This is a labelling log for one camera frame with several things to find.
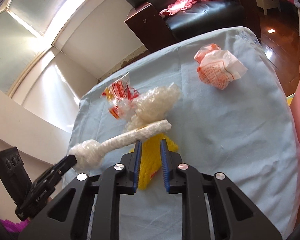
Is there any white foam net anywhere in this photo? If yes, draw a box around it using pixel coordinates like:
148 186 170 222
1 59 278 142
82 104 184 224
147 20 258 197
125 83 182 131

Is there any black leather armchair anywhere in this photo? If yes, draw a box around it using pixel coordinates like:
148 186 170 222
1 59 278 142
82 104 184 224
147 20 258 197
125 0 261 53

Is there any light blue floral tablecloth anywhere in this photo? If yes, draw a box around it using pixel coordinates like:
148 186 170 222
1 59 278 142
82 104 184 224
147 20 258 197
70 27 300 238

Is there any orange white wrapper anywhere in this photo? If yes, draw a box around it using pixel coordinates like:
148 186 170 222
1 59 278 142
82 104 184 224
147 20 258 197
194 43 248 90

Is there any white styrofoam piece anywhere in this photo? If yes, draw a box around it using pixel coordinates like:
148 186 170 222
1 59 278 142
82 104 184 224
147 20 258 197
69 119 172 172

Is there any purple fuzzy sleeve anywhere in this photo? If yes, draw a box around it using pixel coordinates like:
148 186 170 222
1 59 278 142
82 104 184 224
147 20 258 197
0 219 30 233

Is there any clear red snack wrapper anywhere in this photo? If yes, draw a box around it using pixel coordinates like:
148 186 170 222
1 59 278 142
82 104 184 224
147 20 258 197
101 73 140 120

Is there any yellow foam fruit net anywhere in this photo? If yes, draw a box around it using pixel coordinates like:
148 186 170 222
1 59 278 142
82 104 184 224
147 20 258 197
138 133 179 190

